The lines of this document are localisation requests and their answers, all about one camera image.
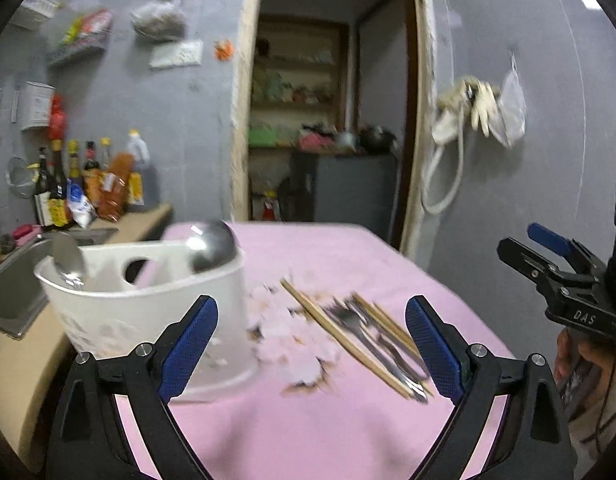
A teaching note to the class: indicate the steel sink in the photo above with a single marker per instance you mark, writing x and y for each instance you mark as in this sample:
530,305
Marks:
13,290

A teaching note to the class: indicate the red snack packet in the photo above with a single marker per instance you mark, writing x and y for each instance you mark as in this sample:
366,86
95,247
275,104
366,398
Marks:
95,22

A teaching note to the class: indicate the wooden chopstick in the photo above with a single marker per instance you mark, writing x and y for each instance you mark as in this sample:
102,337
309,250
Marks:
395,325
387,327
338,332
318,317

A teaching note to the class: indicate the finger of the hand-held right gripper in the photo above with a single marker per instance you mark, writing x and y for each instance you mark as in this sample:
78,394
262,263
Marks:
532,265
547,237

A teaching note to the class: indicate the white wall box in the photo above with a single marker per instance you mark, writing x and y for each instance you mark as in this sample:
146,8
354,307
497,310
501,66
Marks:
37,105

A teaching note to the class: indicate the pale rubber gloves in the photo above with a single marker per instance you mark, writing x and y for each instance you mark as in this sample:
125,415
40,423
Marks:
480,102

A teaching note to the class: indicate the steel strainer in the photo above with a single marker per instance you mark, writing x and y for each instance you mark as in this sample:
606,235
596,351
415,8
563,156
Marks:
20,177

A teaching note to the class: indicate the red-capped sauce bottle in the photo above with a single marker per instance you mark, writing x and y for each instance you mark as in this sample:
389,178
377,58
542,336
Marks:
91,165

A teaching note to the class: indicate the orange wall hook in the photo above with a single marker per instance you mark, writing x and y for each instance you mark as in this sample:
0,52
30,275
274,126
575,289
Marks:
224,50

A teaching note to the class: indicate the person's right hand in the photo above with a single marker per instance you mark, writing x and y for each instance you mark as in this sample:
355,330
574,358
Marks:
575,365

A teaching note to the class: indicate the white utensil holder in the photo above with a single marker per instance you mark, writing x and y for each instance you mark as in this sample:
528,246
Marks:
128,320

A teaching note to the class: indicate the person's beige clothing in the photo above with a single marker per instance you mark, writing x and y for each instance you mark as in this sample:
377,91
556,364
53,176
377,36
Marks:
585,442

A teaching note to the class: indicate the yellow snack packet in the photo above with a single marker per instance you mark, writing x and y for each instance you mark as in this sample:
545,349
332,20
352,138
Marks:
72,31

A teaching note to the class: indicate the clear plastic bag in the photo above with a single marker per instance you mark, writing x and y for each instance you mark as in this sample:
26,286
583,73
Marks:
510,110

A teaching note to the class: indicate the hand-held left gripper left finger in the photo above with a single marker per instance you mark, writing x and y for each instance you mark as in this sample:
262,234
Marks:
188,345

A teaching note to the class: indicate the pink cloth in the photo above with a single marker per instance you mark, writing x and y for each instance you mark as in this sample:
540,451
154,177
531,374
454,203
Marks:
315,141

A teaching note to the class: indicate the red plastic bag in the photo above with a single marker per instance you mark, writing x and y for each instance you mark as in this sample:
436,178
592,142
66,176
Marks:
58,120

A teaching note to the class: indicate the green box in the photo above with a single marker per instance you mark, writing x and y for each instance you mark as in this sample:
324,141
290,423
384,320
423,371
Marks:
263,136

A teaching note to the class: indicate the hanging bag of dried goods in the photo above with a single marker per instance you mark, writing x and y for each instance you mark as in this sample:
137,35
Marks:
158,15

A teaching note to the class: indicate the grey wall rack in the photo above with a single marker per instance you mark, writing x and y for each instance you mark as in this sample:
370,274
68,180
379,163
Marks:
75,50

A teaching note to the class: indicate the steel fork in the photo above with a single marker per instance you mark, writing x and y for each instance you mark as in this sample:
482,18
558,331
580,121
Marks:
387,355
353,330

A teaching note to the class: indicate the pink sponge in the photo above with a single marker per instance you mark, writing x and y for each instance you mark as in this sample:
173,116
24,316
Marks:
28,233

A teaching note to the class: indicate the dark scrubber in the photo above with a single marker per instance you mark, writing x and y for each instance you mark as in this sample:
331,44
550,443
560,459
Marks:
7,242

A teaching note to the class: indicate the pink floral tablecloth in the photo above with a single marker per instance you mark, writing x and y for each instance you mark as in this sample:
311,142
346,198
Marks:
313,435

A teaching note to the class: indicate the white wall rack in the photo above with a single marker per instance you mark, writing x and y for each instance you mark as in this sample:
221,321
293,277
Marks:
35,10

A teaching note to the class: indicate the dark pot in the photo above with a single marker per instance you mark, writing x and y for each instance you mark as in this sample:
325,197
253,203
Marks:
377,139

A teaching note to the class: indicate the red white bag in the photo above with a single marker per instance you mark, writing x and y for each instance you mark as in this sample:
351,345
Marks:
271,207

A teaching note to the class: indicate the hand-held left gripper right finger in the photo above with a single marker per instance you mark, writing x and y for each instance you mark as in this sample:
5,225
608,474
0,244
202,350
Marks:
432,345

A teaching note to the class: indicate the steel pot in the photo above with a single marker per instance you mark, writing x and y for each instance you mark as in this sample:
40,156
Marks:
346,140

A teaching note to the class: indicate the dark soy sauce bottle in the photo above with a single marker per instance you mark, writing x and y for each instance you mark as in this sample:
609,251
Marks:
59,190

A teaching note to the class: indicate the dark pump bottle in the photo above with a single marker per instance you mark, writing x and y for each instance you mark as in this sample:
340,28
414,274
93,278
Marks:
40,195

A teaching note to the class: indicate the orange snack packet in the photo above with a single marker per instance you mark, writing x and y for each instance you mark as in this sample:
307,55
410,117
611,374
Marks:
115,185

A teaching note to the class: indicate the steel ladle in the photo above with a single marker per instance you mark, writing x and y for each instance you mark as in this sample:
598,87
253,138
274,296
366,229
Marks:
210,245

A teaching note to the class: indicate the wooden shelf unit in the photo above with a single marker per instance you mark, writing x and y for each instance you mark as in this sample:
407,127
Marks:
298,85

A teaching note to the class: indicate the yellow-capped sauce bottle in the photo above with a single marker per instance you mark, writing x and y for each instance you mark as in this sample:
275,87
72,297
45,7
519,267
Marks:
105,152
74,165

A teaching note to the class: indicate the grey cabinet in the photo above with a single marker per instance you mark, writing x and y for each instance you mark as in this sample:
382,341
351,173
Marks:
353,190

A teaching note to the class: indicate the blue white packet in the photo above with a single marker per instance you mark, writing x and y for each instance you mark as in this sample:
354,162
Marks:
80,207

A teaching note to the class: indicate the white wall socket panel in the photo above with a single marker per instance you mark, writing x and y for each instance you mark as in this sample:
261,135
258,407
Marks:
177,55

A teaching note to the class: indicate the steel spoon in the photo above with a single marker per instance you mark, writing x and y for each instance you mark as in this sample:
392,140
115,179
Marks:
66,257

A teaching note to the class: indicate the wooden door frame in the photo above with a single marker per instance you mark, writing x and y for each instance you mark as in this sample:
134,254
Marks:
240,110

